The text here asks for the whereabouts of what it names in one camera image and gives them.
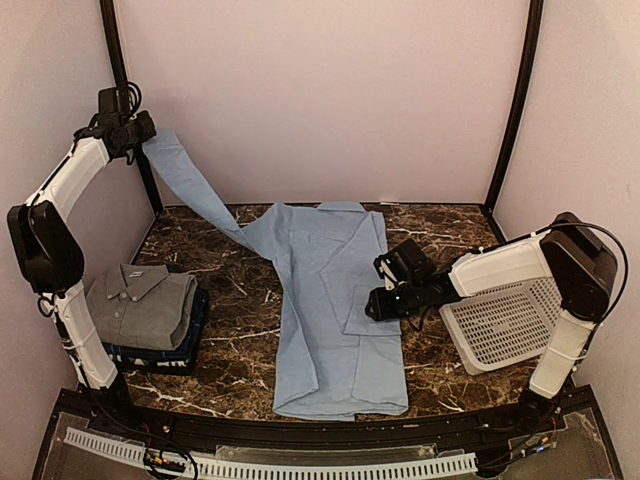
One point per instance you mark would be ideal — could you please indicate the light blue long sleeve shirt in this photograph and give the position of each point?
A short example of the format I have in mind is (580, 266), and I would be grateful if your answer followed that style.
(333, 361)

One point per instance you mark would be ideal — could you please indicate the folded black printed shirt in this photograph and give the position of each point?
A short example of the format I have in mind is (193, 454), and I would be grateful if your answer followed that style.
(182, 367)

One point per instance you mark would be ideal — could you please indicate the black right frame post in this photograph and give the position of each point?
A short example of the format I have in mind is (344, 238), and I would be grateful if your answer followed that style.
(525, 70)

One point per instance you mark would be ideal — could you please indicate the black left frame post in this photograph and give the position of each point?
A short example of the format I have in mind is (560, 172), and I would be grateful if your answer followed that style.
(116, 58)

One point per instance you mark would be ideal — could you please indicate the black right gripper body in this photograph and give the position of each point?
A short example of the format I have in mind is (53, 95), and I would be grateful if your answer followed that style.
(408, 302)

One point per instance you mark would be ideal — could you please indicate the folded navy plaid shirt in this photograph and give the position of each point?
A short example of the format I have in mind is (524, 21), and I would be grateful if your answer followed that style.
(189, 344)

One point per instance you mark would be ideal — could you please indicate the black front rail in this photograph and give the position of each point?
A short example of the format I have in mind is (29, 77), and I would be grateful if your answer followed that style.
(488, 431)

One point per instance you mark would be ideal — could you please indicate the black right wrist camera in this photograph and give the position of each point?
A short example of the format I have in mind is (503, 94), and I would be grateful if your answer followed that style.
(406, 263)

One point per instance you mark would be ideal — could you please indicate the white plastic mesh basket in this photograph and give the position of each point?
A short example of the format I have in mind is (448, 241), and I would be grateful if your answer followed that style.
(503, 326)

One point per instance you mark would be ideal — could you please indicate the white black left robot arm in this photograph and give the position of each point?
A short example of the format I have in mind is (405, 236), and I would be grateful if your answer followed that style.
(49, 257)

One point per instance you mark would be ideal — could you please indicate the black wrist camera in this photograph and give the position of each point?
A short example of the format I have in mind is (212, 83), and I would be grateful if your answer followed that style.
(406, 263)
(118, 104)

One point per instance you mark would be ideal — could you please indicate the white slotted cable duct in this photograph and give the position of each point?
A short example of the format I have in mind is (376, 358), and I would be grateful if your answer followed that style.
(260, 463)

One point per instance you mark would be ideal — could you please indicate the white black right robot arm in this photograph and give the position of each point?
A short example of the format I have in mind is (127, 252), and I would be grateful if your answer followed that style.
(583, 268)

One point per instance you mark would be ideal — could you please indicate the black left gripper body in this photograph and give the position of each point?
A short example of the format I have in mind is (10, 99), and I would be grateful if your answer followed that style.
(138, 134)

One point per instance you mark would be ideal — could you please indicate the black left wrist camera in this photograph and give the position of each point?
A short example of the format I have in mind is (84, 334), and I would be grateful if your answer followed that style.
(118, 104)

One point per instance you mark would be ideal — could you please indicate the folded grey button shirt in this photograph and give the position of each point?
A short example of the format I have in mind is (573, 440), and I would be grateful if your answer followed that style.
(144, 307)

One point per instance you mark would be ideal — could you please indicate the black frame post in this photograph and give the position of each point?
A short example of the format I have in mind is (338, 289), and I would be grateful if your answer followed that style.
(525, 70)
(116, 58)

